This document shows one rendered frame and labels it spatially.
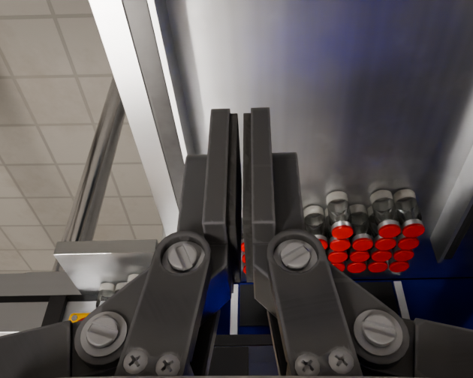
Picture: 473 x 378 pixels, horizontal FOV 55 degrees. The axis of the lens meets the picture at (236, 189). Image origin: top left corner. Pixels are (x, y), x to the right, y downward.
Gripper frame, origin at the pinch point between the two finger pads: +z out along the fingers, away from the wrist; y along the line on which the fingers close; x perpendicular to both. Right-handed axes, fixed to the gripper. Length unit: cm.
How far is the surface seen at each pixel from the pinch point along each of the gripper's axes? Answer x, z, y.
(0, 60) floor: -68, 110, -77
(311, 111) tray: -16.0, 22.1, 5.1
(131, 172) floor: -119, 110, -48
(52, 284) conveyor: -49, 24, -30
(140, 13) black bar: -5.7, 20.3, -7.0
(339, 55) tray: -10.7, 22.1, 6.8
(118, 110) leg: -54, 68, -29
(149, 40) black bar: -7.7, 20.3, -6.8
